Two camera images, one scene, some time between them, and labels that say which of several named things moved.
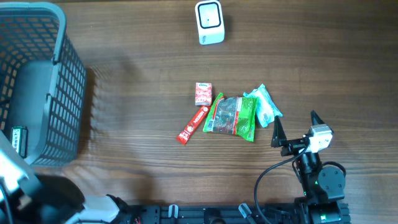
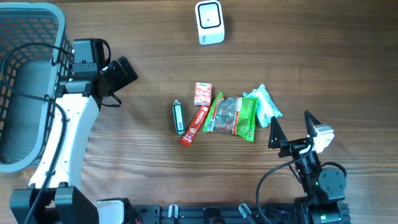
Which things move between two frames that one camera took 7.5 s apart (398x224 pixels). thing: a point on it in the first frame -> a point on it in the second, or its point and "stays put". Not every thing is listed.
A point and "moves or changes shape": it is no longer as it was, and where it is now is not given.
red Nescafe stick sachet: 194,121 moves or changes shape
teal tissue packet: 265,107 stays put
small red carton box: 203,94 stays put
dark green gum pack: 19,139 -> 178,117
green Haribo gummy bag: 234,115 stays put
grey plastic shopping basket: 43,81 stays put
